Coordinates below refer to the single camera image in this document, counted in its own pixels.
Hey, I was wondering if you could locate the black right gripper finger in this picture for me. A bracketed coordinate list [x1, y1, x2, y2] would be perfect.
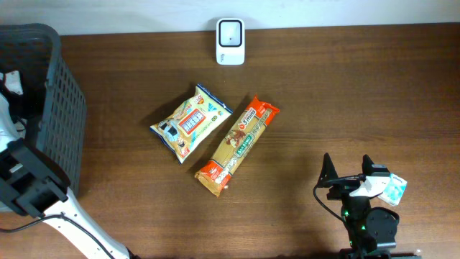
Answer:
[318, 153, 339, 187]
[362, 154, 374, 176]

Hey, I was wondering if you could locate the spaghetti pasta packet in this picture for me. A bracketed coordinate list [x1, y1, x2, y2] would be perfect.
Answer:
[195, 96, 280, 196]

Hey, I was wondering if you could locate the yellow snack bag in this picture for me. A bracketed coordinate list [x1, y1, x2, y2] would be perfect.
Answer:
[150, 84, 233, 164]

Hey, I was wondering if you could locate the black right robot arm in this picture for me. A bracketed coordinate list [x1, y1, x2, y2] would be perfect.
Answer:
[313, 153, 419, 259]

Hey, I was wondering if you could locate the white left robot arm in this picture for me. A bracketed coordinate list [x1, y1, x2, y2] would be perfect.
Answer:
[1, 96, 137, 258]

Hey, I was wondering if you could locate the white blue label tag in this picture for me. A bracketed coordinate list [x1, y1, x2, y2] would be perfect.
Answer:
[378, 173, 408, 206]

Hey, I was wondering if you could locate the dark grey plastic basket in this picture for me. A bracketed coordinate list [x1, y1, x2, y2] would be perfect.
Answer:
[1, 24, 87, 194]

